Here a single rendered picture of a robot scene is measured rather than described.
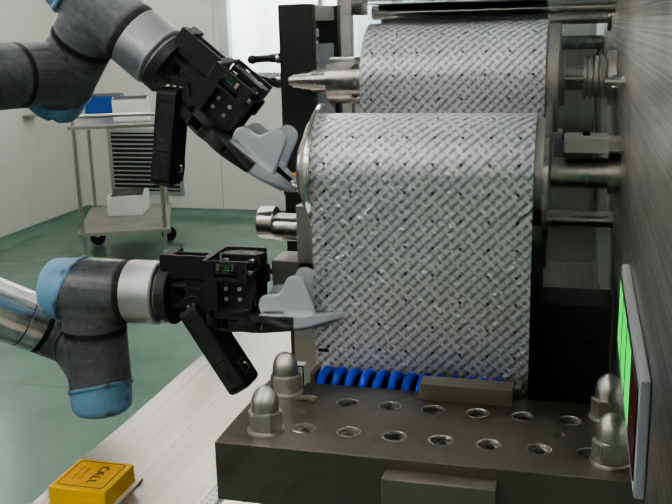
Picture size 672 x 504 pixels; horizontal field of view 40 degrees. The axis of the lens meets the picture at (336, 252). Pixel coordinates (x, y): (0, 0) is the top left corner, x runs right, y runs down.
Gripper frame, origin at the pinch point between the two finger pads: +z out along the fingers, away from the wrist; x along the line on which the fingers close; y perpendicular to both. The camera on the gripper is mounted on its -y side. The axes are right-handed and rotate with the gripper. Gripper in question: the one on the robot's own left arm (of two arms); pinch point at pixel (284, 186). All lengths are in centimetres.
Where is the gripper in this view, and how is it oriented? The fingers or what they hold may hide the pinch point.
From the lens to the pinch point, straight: 105.4
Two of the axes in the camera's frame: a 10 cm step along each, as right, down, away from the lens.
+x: 2.5, -2.4, 9.4
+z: 7.6, 6.5, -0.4
